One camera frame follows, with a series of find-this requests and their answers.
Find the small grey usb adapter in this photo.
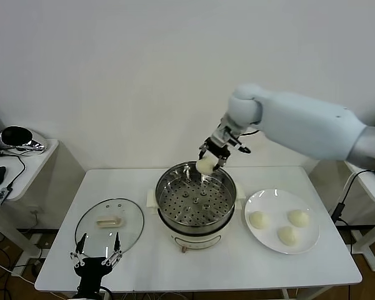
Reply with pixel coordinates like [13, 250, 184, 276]
[0, 186, 13, 206]

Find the white electric cooker base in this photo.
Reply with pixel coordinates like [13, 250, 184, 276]
[146, 187, 245, 253]

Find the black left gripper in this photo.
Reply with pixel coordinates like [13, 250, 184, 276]
[69, 231, 123, 293]

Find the white steamed baozi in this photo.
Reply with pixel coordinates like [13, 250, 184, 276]
[249, 211, 271, 231]
[287, 209, 310, 228]
[196, 156, 216, 176]
[276, 226, 300, 247]

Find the black power adapter cable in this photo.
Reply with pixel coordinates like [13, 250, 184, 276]
[330, 202, 348, 226]

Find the white side table with mouse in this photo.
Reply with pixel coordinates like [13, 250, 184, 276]
[0, 139, 86, 260]

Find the white round plate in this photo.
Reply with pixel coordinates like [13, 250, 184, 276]
[244, 188, 321, 254]

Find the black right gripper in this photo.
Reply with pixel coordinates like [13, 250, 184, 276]
[198, 124, 238, 172]

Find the stainless steel steamer basket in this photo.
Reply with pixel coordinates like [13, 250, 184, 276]
[146, 161, 246, 234]

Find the white charging cable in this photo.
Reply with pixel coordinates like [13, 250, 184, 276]
[339, 170, 368, 204]

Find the round glass pot lid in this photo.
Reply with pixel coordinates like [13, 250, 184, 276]
[74, 197, 144, 259]

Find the thin black desk cable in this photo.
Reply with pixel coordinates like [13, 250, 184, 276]
[0, 151, 27, 192]

